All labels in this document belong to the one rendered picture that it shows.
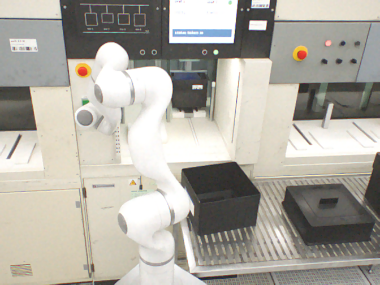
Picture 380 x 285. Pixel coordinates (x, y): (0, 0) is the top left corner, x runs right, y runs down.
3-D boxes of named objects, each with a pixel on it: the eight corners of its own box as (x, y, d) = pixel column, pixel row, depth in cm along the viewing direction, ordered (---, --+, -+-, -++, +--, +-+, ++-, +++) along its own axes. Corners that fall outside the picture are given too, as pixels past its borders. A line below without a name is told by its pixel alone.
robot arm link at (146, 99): (137, 227, 125) (178, 210, 133) (155, 240, 115) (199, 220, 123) (108, 72, 113) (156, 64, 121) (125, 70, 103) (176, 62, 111)
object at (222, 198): (179, 198, 187) (180, 168, 178) (232, 189, 195) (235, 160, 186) (198, 237, 164) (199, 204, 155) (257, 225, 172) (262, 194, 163)
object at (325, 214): (306, 246, 162) (311, 221, 155) (280, 202, 187) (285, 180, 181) (372, 241, 166) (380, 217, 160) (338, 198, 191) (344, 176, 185)
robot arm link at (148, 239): (181, 256, 129) (184, 198, 117) (131, 280, 119) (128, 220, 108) (162, 234, 137) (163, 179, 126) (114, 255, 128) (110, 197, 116)
